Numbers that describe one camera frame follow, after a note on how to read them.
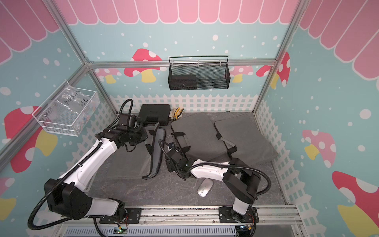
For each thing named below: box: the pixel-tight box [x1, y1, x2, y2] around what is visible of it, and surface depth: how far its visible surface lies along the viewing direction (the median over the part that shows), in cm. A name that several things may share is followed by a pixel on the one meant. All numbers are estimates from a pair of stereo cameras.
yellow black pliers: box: [173, 107, 184, 120], surface depth 120 cm
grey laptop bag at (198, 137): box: [170, 113, 237, 162], surface depth 102 cm
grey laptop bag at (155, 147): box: [142, 122, 166, 179], surface depth 92 cm
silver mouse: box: [197, 178, 214, 198], surface depth 84 cm
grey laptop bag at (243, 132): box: [214, 113, 278, 168], surface depth 100 cm
